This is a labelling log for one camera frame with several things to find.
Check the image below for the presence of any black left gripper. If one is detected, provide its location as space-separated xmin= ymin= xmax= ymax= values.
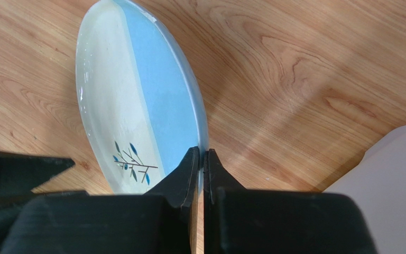
xmin=0 ymin=151 xmax=89 ymax=249

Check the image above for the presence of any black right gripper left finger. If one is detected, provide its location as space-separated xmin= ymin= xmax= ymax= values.
xmin=1 ymin=147 xmax=200 ymax=253

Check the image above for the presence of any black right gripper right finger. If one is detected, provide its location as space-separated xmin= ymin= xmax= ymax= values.
xmin=204 ymin=149 xmax=377 ymax=253

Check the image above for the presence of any light blue plate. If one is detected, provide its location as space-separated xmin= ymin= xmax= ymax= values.
xmin=75 ymin=1 xmax=209 ymax=194

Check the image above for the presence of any white plastic bin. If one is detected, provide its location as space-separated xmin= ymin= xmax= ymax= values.
xmin=326 ymin=125 xmax=406 ymax=253

